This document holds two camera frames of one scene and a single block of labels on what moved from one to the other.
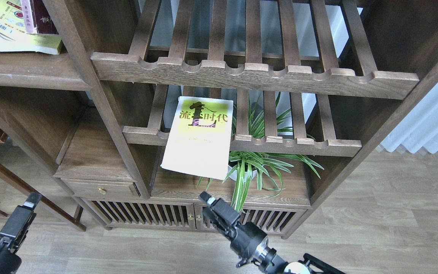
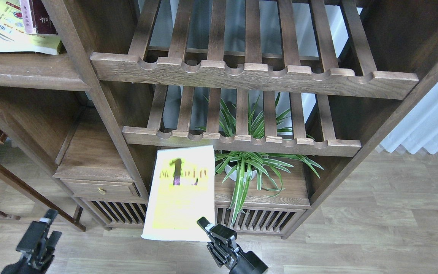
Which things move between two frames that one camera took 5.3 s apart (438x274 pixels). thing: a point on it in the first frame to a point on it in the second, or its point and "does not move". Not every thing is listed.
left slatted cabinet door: x=120 y=214 does not move
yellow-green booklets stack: x=8 y=32 does not move
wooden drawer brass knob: x=89 y=188 does not move
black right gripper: x=249 y=241 to x=222 y=246
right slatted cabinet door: x=275 y=221 does not move
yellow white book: x=197 y=140 to x=181 y=192
